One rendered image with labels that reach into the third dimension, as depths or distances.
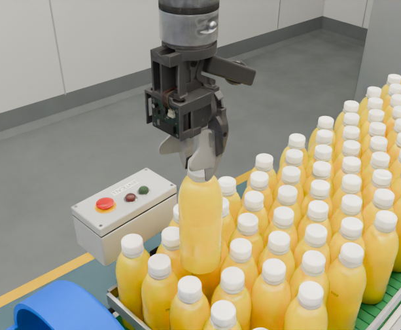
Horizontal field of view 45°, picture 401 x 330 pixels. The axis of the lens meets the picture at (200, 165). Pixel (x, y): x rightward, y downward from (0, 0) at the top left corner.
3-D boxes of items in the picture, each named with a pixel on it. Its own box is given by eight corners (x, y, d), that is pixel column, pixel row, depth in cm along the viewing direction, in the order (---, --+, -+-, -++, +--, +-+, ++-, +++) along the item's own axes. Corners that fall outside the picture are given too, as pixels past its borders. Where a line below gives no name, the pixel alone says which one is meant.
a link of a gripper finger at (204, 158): (184, 192, 71) (174, 134, 67) (212, 176, 74) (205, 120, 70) (199, 199, 69) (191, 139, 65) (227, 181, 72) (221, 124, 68)
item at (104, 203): (92, 206, 98) (91, 201, 97) (107, 198, 100) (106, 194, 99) (103, 214, 96) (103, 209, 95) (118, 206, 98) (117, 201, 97)
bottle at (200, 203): (228, 262, 85) (232, 175, 75) (196, 280, 82) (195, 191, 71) (204, 239, 90) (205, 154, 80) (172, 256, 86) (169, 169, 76)
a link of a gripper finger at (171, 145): (151, 169, 75) (155, 121, 69) (178, 155, 78) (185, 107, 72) (164, 181, 73) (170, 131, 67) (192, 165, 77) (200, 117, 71)
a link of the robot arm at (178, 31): (189, -5, 64) (235, 7, 60) (189, 29, 67) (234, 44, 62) (145, 6, 60) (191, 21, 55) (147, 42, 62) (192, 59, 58)
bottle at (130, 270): (117, 328, 97) (107, 260, 87) (128, 300, 103) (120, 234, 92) (152, 333, 96) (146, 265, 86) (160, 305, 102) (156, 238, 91)
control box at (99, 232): (76, 243, 103) (69, 205, 98) (148, 201, 115) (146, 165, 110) (105, 268, 98) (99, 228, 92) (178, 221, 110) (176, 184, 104)
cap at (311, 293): (292, 298, 80) (294, 290, 79) (308, 286, 82) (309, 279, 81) (311, 313, 77) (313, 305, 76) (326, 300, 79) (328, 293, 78)
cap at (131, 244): (119, 255, 88) (118, 248, 87) (125, 241, 91) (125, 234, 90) (140, 258, 87) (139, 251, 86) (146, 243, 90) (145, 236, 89)
